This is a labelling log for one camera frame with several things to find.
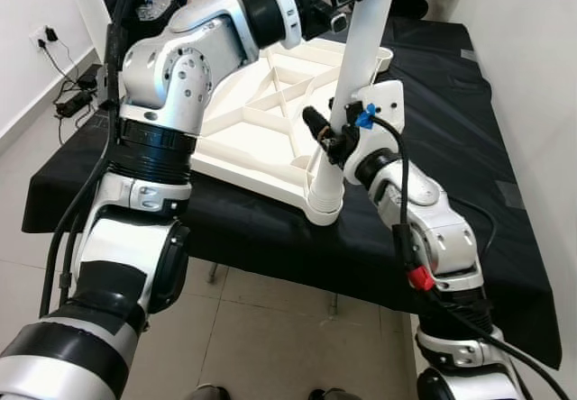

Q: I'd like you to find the black table cloth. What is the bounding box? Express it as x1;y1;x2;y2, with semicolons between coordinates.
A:
23;17;562;369

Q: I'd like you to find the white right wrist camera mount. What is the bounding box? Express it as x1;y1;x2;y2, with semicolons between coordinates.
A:
341;80;405;185

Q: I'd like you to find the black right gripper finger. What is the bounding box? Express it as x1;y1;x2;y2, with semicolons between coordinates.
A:
302;105;336;149

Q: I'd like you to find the white plastic table top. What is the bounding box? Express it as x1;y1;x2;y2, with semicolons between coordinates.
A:
192;35;396;228

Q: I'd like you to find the clear plastic wrap bundle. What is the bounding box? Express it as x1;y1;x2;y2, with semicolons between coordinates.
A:
140;0;174;21

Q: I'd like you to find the black floor cable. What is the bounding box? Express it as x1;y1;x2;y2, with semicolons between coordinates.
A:
41;35;105;145

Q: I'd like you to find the black power strip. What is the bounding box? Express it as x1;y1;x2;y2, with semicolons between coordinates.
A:
56;92;96;118

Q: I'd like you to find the black power adapter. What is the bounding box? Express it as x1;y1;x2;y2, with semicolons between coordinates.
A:
77;65;102;90

